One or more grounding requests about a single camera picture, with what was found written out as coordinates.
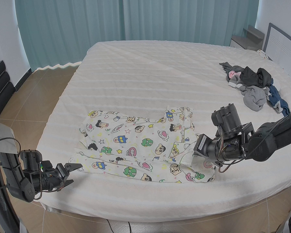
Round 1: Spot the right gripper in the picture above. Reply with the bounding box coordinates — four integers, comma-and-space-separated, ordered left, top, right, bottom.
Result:
193, 133, 231, 162

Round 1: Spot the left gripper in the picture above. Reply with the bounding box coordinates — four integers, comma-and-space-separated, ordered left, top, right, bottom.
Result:
42, 163, 83, 192

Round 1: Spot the white printed pyjama top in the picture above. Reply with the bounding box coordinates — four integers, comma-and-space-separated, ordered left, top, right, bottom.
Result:
69, 106, 216, 184

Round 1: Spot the pile of clothes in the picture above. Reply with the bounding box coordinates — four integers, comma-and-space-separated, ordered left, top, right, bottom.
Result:
219, 62, 289, 117

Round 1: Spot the bed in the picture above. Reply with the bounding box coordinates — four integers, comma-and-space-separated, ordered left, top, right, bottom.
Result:
36, 22, 291, 223

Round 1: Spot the white printed pillow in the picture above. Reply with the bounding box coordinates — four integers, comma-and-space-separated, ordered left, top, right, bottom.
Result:
257, 49, 273, 61

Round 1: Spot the black chest of drawers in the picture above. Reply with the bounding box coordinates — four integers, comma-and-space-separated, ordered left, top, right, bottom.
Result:
0, 60, 15, 121

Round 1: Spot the grey bedside table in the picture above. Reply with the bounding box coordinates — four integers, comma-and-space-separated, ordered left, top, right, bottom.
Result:
230, 25, 265, 50

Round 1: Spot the blue-green curtain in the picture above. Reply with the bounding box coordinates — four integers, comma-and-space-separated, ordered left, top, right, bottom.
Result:
15, 0, 261, 71

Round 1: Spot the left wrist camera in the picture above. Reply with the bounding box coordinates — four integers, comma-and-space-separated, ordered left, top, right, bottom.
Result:
40, 160, 53, 173

